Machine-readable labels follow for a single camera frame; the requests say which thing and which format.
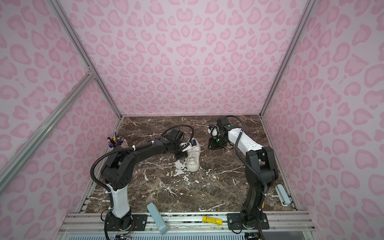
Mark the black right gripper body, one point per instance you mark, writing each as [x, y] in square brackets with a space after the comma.
[219, 142]

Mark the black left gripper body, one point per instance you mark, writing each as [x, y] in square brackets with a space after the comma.
[179, 154]

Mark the white shoelace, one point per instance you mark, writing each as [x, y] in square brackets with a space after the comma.
[195, 152]

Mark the white knit sneaker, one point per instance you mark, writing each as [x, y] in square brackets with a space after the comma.
[192, 164]

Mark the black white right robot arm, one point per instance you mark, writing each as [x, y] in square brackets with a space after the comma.
[261, 173]

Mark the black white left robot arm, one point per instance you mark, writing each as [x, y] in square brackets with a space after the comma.
[118, 173]

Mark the pink pen cup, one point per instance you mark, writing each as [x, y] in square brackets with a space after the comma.
[124, 145]

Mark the coloured pens in cup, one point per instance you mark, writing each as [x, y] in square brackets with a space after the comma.
[115, 140]

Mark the yellow marker tube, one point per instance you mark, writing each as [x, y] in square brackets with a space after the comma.
[212, 220]

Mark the light blue eraser block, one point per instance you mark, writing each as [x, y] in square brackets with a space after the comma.
[158, 219]

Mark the light blue stapler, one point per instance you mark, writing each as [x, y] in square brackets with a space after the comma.
[283, 195]

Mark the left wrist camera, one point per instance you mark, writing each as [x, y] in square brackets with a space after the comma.
[188, 145]

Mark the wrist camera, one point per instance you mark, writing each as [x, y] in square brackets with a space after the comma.
[219, 129]
[188, 145]

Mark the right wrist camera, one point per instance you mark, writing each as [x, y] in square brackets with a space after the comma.
[219, 129]

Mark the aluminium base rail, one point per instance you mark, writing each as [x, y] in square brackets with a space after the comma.
[285, 225]

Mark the aluminium corner frame post right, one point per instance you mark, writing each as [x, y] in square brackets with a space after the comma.
[308, 11]

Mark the aluminium corner frame post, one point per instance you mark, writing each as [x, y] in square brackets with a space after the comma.
[79, 46]
[308, 11]

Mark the diagonal aluminium frame bar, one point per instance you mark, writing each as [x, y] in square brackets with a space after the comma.
[19, 160]

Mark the aluminium corner frame post left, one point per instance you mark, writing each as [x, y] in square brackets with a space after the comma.
[79, 46]

